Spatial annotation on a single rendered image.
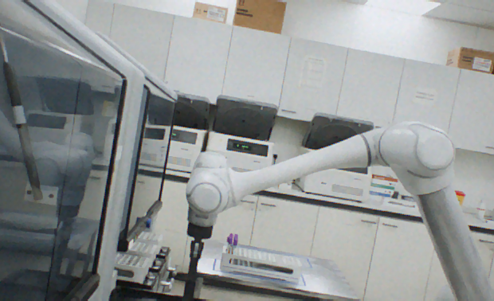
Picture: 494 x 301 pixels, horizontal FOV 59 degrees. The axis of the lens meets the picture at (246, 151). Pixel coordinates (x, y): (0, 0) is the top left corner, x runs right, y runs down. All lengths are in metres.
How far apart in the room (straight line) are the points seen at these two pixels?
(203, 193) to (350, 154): 0.47
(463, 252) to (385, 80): 2.93
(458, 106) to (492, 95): 0.32
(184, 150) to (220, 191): 2.50
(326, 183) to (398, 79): 1.16
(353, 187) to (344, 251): 0.54
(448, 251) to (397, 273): 2.73
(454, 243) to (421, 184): 0.18
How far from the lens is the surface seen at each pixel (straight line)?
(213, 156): 1.23
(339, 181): 3.67
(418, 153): 1.11
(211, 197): 1.04
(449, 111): 4.29
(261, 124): 3.89
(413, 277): 4.05
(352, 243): 3.79
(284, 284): 1.62
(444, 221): 1.23
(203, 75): 3.83
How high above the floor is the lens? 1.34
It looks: 3 degrees down
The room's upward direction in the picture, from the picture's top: 10 degrees clockwise
